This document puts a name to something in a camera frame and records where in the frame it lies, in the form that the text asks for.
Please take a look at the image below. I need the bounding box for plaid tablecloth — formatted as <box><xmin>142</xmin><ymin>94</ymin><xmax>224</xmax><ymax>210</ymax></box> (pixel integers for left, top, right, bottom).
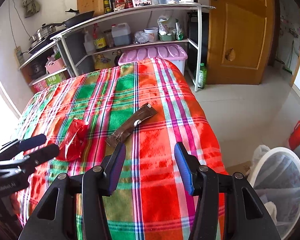
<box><xmin>17</xmin><ymin>59</ymin><xmax>225</xmax><ymax>239</ymax></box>

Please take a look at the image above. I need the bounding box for red snack wrapper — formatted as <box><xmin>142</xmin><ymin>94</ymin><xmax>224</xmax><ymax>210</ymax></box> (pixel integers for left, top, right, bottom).
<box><xmin>56</xmin><ymin>118</ymin><xmax>89</xmax><ymax>162</ymax></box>

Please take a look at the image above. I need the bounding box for dark liquid plastic jug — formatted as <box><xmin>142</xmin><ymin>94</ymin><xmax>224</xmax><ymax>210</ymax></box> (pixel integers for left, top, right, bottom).
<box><xmin>111</xmin><ymin>23</ymin><xmax>132</xmax><ymax>47</ymax></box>

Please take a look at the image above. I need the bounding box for yellow label oil bottle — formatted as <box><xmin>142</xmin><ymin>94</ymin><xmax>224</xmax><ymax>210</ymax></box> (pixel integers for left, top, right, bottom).
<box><xmin>93</xmin><ymin>23</ymin><xmax>107</xmax><ymax>51</ymax></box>

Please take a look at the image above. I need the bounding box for steel pot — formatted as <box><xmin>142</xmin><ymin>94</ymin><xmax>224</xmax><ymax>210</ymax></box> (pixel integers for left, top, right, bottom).
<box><xmin>29</xmin><ymin>23</ymin><xmax>56</xmax><ymax>50</ymax></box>

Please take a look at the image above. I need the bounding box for brown snack wrapper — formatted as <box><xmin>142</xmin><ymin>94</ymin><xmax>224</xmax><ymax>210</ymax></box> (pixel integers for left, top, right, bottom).
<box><xmin>106</xmin><ymin>103</ymin><xmax>157</xmax><ymax>148</ymax></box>

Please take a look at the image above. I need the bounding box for pink basket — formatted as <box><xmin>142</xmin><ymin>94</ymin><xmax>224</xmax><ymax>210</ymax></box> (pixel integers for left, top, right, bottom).
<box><xmin>45</xmin><ymin>58</ymin><xmax>65</xmax><ymax>74</ymax></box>

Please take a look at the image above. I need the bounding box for white metal shelf rack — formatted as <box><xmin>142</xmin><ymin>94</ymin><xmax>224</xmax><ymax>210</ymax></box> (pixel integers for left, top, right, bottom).
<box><xmin>19</xmin><ymin>3</ymin><xmax>212</xmax><ymax>86</ymax></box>

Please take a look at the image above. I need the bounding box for pink lid storage box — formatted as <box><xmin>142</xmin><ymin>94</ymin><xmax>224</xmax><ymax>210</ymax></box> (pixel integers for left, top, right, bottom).
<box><xmin>118</xmin><ymin>44</ymin><xmax>188</xmax><ymax>75</ymax></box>

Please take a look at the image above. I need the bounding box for green bottle on floor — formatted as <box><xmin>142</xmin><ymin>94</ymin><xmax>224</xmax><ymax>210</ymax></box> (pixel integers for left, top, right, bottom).
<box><xmin>198</xmin><ymin>63</ymin><xmax>207</xmax><ymax>88</ymax></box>

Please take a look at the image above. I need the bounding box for pink utensil box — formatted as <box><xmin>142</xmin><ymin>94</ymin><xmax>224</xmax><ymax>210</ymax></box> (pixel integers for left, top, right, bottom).
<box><xmin>132</xmin><ymin>0</ymin><xmax>152</xmax><ymax>8</ymax></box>

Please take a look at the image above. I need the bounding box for wooden door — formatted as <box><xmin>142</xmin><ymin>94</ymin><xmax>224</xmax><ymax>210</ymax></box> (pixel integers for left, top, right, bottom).
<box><xmin>207</xmin><ymin>0</ymin><xmax>274</xmax><ymax>85</ymax></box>

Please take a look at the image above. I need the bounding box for black frying pan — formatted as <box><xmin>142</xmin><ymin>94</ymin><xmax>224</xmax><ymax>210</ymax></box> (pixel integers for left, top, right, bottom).
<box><xmin>46</xmin><ymin>9</ymin><xmax>94</xmax><ymax>28</ymax></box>

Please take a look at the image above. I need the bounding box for white trash bin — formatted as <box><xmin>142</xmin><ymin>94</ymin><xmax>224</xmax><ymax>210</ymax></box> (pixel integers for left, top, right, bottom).
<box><xmin>247</xmin><ymin>146</ymin><xmax>300</xmax><ymax>240</ymax></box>

